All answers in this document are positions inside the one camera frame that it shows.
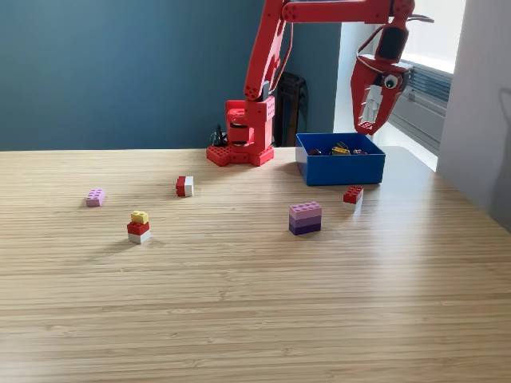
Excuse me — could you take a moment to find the red and white lego brick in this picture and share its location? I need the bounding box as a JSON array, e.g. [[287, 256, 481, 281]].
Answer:
[[342, 185, 365, 211], [175, 176, 195, 198]]

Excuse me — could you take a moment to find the blue plastic bin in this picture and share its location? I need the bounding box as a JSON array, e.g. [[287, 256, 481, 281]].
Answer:
[[295, 132, 386, 187]]

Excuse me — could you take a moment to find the pink and purple lego stack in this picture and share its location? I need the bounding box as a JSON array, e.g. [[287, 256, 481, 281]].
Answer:
[[288, 201, 323, 236]]

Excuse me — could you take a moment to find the yellow red white lego stack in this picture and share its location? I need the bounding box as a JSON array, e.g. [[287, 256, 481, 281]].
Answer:
[[127, 210, 152, 245]]

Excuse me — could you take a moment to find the pink lego brick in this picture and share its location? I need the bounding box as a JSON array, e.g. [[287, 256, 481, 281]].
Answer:
[[85, 188, 107, 208]]

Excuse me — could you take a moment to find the grey window vent grille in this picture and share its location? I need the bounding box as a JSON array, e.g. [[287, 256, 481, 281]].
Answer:
[[389, 58, 454, 107]]

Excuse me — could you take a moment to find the white framed window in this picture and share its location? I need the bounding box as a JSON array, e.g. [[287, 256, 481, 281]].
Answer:
[[370, 0, 468, 160]]

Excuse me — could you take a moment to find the black chair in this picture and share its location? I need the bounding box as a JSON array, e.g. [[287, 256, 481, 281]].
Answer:
[[275, 71, 309, 148]]

